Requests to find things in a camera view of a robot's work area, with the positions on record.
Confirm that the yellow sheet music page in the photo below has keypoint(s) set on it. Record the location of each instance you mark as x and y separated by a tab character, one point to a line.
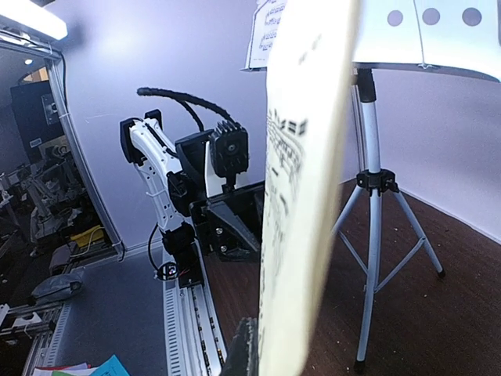
309	76

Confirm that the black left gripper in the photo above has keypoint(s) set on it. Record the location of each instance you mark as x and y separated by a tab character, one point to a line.
230	224

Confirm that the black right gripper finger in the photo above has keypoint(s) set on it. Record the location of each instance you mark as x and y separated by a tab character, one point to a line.
242	354

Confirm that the white folding music stand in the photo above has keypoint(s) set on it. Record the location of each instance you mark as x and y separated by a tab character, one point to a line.
454	37

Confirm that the purple sheet music page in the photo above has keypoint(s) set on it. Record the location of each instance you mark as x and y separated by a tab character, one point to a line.
265	23

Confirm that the aluminium front rail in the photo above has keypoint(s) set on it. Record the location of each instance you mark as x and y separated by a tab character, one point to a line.
194	344

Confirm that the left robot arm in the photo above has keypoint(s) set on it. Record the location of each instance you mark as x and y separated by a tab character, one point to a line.
196	184

